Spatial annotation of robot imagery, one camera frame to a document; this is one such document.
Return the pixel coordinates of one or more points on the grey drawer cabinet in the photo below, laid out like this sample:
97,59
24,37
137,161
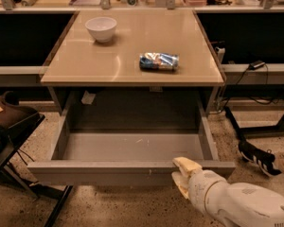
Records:
80,61

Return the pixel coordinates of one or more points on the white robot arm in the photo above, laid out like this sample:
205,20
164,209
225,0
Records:
231,204

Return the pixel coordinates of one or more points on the black power adapter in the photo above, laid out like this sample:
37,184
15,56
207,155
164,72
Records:
255,65

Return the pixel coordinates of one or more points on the blue foil snack bag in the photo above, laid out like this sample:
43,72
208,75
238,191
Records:
158,61

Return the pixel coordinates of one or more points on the black rolling cart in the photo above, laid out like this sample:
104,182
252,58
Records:
17,123

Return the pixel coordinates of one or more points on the white ceramic bowl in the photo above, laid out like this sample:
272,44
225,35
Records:
102,29

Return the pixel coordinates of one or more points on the black sneaker with stripes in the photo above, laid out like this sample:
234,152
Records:
264,159

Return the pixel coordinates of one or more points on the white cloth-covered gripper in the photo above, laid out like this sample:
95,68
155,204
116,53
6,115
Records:
197,185

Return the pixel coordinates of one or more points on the grey top drawer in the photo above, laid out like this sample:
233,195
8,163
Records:
129,137

